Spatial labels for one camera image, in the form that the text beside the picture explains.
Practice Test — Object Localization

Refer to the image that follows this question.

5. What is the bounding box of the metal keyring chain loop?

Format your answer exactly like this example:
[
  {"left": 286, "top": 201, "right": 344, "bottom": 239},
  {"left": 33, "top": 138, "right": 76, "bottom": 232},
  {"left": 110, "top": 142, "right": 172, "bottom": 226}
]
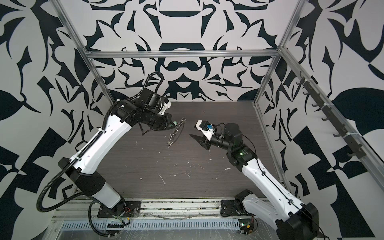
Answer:
[{"left": 166, "top": 117, "right": 187, "bottom": 148}]

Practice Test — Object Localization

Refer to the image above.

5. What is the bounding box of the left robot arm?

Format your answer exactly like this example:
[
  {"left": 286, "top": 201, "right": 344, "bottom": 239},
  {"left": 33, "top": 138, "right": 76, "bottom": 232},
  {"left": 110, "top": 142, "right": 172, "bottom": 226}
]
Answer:
[{"left": 59, "top": 97, "right": 175, "bottom": 216}]

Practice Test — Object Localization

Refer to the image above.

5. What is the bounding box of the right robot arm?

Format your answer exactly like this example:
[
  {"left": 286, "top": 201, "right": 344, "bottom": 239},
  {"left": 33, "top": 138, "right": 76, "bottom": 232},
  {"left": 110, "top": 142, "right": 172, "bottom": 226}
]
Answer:
[{"left": 191, "top": 120, "right": 320, "bottom": 240}]

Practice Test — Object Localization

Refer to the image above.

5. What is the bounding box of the small circuit board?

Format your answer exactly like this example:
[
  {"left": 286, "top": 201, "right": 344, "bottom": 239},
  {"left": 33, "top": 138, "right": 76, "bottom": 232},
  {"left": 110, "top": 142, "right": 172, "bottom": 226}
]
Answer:
[{"left": 239, "top": 218, "right": 258, "bottom": 235}]

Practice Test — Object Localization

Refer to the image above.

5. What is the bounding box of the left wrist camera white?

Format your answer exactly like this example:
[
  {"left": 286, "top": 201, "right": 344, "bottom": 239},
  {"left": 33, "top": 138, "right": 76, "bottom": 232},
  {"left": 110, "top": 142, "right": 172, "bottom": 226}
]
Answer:
[{"left": 158, "top": 101, "right": 172, "bottom": 116}]

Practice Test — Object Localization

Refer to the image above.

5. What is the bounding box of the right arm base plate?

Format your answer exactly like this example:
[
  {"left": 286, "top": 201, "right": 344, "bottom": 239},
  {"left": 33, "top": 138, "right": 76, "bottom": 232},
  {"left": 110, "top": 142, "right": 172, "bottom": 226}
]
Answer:
[{"left": 220, "top": 200, "right": 255, "bottom": 217}]

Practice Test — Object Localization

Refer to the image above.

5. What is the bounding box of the left corrugated black cable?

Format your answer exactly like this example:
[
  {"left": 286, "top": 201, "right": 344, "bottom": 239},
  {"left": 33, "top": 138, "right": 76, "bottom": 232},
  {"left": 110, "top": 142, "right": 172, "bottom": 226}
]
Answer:
[{"left": 35, "top": 71, "right": 166, "bottom": 238}]

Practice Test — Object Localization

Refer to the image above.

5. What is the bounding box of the white slotted cable duct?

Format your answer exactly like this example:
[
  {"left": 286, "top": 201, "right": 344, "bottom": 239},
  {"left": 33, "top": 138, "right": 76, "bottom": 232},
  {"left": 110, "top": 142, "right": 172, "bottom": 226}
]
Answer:
[{"left": 61, "top": 219, "right": 240, "bottom": 231}]

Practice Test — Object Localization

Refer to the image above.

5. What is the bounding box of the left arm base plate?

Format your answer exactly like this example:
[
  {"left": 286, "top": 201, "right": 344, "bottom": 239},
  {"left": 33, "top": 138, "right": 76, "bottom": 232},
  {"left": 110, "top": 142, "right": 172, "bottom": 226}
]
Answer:
[{"left": 97, "top": 201, "right": 142, "bottom": 218}]

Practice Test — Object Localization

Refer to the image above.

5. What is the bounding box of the wall hook rail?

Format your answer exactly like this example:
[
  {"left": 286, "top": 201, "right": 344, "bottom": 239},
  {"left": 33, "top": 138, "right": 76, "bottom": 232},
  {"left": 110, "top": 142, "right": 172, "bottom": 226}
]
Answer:
[{"left": 297, "top": 73, "right": 367, "bottom": 159}]

